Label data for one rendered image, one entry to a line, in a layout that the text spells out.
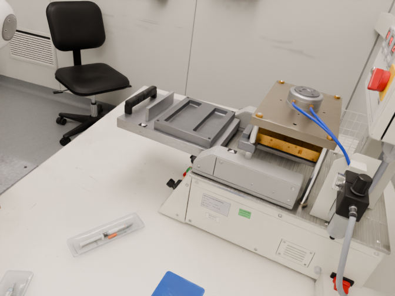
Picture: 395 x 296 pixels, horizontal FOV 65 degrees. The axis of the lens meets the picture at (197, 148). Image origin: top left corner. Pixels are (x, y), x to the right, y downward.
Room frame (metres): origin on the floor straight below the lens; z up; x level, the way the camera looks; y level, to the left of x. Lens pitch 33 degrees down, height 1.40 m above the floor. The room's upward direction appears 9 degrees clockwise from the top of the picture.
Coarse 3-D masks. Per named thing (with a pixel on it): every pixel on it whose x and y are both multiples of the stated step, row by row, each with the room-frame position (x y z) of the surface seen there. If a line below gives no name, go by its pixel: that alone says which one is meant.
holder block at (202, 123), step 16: (176, 112) 0.80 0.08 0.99; (192, 112) 0.80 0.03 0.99; (208, 112) 0.82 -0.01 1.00; (224, 112) 0.84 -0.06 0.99; (160, 128) 0.71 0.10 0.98; (176, 128) 0.70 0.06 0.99; (192, 128) 0.71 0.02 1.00; (208, 128) 0.75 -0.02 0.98; (224, 128) 0.76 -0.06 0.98; (208, 144) 0.66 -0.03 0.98
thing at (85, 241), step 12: (132, 216) 0.58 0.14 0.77; (96, 228) 0.52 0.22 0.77; (108, 228) 0.53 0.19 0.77; (120, 228) 0.53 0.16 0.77; (132, 228) 0.54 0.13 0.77; (72, 240) 0.47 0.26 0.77; (84, 240) 0.48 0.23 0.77; (96, 240) 0.48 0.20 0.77; (108, 240) 0.49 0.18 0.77; (72, 252) 0.44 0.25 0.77
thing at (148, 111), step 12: (168, 96) 0.85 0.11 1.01; (132, 108) 0.81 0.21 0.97; (144, 108) 0.82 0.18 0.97; (156, 108) 0.79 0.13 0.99; (168, 108) 0.85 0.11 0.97; (120, 120) 0.74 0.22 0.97; (132, 120) 0.74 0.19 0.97; (144, 120) 0.75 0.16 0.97; (132, 132) 0.73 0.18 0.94; (144, 132) 0.71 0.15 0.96; (156, 132) 0.70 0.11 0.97; (228, 132) 0.76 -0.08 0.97; (168, 144) 0.69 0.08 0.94; (180, 144) 0.68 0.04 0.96; (192, 144) 0.67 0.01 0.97; (216, 144) 0.69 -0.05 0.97
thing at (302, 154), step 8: (264, 136) 0.62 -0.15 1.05; (272, 136) 0.62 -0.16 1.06; (280, 136) 0.62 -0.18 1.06; (288, 136) 0.63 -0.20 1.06; (264, 144) 0.62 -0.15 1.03; (272, 144) 0.61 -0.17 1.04; (280, 144) 0.61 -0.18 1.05; (288, 144) 0.60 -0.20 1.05; (296, 144) 0.60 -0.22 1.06; (304, 144) 0.60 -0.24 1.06; (312, 144) 0.61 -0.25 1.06; (272, 152) 0.61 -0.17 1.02; (280, 152) 0.60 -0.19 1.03; (288, 152) 0.60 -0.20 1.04; (296, 152) 0.59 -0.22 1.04; (304, 152) 0.59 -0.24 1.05; (312, 152) 0.58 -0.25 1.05; (296, 160) 0.59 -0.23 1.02; (304, 160) 0.59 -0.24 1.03; (312, 160) 0.58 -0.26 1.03
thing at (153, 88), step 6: (144, 90) 0.86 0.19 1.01; (150, 90) 0.87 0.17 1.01; (156, 90) 0.91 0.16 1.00; (132, 96) 0.81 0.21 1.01; (138, 96) 0.82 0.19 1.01; (144, 96) 0.84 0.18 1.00; (150, 96) 0.90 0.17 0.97; (156, 96) 0.91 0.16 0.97; (126, 102) 0.77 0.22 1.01; (132, 102) 0.78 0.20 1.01; (138, 102) 0.81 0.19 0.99; (126, 108) 0.77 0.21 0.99
